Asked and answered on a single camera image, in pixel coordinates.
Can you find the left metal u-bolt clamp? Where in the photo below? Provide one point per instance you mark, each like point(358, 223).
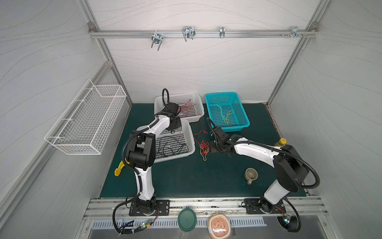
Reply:
point(157, 39)

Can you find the small metal hook clamp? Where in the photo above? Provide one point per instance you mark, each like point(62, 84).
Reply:
point(222, 32)

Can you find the loose wiring harness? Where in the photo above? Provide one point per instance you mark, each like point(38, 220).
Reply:
point(131, 227)

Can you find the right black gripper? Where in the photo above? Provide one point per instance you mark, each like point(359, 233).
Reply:
point(216, 145)

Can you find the right metal bracket clamp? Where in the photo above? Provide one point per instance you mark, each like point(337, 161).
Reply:
point(294, 34)

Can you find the teal plastic basket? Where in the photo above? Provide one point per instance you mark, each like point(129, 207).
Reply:
point(226, 111)

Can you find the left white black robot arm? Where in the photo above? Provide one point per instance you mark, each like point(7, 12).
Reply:
point(139, 154)

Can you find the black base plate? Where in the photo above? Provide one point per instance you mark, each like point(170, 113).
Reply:
point(162, 207)
point(262, 206)

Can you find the metal u-bolt clamp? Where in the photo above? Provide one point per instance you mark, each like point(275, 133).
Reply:
point(157, 39)
point(188, 33)

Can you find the pink lidded food container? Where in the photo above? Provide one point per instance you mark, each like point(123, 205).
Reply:
point(219, 226)

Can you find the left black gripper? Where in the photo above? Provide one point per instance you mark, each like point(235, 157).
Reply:
point(178, 123)

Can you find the green round lid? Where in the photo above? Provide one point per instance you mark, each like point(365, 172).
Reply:
point(187, 220)

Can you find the brown sauce bottle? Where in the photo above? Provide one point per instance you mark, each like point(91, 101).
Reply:
point(282, 142)

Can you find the middle metal u-bolt clamp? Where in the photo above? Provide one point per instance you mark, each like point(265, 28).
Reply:
point(188, 33)

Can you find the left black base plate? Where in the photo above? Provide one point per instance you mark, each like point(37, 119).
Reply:
point(162, 207)

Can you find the white wire wall basket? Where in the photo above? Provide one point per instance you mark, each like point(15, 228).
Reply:
point(84, 127)

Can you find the beige ceramic mug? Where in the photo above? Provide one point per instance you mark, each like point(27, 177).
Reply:
point(250, 175)

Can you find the white plastic basket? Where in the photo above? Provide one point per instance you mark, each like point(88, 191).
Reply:
point(170, 146)
point(179, 99)

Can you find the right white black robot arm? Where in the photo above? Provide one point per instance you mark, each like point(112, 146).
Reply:
point(291, 171)

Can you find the aluminium cross rail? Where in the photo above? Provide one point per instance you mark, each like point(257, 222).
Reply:
point(147, 34)

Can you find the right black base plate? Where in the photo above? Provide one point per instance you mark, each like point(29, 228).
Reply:
point(262, 206)

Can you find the red alligator clip lead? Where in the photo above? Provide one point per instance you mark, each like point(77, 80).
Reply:
point(189, 110)

